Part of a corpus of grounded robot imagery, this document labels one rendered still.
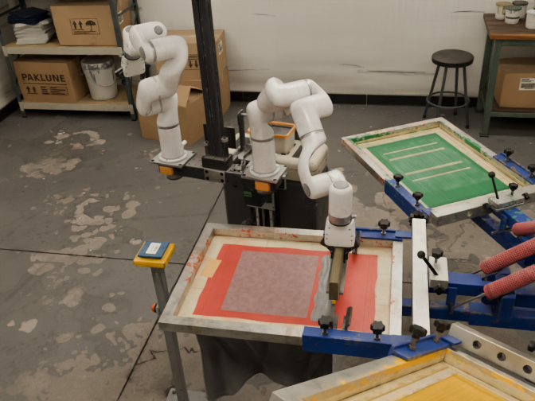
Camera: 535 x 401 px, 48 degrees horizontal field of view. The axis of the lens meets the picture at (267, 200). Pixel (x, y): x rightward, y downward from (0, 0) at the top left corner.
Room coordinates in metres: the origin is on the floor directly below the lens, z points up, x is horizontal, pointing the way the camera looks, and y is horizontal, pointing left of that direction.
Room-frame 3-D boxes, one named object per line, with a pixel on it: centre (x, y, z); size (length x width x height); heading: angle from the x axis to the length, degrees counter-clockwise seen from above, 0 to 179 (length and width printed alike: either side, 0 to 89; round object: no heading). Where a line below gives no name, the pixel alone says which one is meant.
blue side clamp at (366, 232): (1.88, -0.36, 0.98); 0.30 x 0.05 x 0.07; 77
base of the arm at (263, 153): (2.19, 0.00, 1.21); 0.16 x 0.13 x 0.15; 156
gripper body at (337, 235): (1.63, -0.23, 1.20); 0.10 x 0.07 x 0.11; 77
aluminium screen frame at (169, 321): (1.67, -0.06, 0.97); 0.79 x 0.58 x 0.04; 77
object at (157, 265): (1.91, 0.46, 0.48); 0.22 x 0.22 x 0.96; 77
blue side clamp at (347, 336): (1.34, -0.23, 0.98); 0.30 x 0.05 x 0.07; 77
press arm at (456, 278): (1.54, -0.61, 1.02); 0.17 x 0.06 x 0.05; 77
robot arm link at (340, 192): (1.66, -0.23, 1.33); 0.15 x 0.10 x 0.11; 23
